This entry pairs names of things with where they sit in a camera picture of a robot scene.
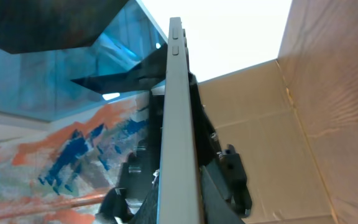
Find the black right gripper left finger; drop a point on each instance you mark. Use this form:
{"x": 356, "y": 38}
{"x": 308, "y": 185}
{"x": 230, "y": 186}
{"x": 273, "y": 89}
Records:
{"x": 147, "y": 213}

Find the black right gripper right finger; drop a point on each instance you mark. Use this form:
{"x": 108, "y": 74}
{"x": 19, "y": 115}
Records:
{"x": 216, "y": 210}

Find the brown cardboard box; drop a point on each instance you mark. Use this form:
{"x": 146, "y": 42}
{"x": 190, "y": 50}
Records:
{"x": 294, "y": 119}

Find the Samsung Galaxy smartphone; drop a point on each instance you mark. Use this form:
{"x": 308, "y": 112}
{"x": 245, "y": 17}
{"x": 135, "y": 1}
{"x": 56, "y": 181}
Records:
{"x": 179, "y": 190}

